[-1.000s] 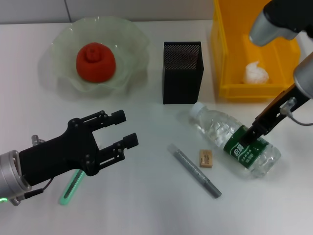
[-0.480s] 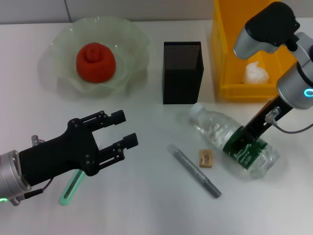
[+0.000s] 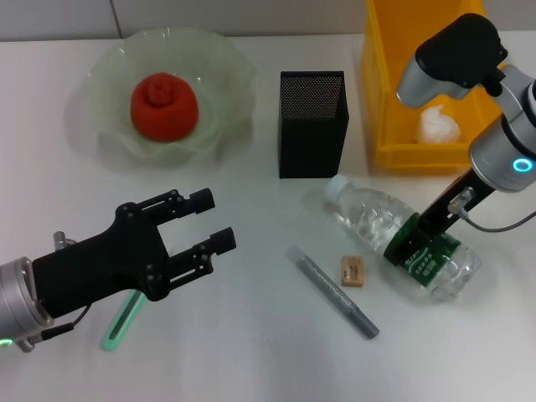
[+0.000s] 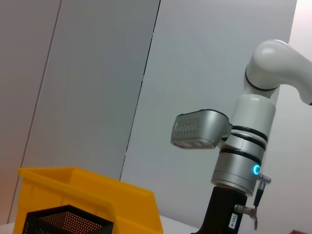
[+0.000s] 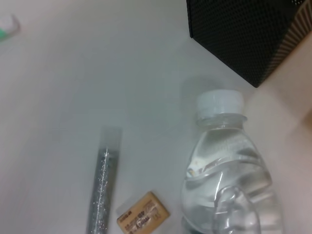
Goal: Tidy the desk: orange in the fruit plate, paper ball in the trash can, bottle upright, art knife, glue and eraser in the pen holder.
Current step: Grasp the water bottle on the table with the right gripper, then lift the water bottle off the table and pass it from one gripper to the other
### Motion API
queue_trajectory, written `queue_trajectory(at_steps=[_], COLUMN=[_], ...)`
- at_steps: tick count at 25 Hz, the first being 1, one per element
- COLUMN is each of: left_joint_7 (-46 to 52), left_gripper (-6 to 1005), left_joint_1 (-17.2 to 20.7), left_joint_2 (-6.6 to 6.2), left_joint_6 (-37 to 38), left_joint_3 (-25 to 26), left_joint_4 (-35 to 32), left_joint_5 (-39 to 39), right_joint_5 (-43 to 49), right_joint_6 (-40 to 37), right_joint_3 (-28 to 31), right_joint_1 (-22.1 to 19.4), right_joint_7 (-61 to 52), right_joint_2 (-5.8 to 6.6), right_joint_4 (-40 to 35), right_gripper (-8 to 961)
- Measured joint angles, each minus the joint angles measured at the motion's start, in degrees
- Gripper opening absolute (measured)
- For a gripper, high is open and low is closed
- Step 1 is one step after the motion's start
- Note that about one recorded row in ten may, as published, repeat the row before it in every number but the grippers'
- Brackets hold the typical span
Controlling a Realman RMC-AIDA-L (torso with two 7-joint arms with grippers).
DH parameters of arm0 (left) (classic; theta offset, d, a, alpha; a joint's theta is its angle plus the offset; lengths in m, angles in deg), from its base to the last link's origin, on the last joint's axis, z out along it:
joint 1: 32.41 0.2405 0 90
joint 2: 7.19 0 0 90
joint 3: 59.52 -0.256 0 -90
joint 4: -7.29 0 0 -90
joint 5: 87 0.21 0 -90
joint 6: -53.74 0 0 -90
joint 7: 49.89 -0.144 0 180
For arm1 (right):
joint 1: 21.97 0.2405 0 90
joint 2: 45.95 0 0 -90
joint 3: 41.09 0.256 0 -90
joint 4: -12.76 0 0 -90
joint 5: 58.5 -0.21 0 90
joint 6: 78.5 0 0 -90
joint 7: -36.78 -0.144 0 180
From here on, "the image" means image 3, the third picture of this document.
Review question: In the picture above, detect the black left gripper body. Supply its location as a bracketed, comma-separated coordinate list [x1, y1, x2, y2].
[32, 202, 172, 318]

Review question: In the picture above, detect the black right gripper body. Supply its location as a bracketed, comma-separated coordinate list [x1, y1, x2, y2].
[417, 168, 496, 240]

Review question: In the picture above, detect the clear water bottle green label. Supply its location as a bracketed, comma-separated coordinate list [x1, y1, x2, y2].
[322, 174, 482, 303]

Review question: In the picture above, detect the white paper ball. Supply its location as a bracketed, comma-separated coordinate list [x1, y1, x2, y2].
[412, 104, 461, 144]

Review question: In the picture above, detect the red-orange toy orange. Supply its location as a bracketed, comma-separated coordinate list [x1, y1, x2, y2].
[129, 71, 201, 144]

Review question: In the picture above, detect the mint green utility knife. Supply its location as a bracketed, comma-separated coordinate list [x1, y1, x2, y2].
[99, 291, 146, 352]

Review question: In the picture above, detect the grey marker pen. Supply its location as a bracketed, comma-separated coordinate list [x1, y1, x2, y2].
[286, 245, 381, 340]

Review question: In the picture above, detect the pale green glass fruit plate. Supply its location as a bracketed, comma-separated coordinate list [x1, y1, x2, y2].
[85, 27, 257, 168]

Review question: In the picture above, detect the black mesh pen holder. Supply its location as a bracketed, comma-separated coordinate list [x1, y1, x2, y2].
[278, 70, 350, 179]

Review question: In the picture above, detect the silver right wrist connector plug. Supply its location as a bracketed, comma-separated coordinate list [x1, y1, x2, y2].
[447, 187, 475, 215]

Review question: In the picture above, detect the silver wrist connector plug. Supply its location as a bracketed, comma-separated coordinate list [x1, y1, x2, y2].
[447, 187, 475, 215]
[52, 229, 77, 251]

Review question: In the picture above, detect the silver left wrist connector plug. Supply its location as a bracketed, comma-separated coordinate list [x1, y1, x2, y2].
[52, 229, 77, 251]

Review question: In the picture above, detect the small beige wooden block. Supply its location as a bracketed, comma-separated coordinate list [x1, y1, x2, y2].
[341, 255, 364, 288]

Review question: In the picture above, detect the yellow plastic bin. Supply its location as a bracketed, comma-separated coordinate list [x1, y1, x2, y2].
[362, 0, 516, 175]

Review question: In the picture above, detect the grey right gripper cable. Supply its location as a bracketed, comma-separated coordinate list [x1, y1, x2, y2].
[459, 209, 536, 233]

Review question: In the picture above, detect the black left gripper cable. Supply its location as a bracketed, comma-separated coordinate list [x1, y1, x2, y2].
[18, 303, 92, 353]

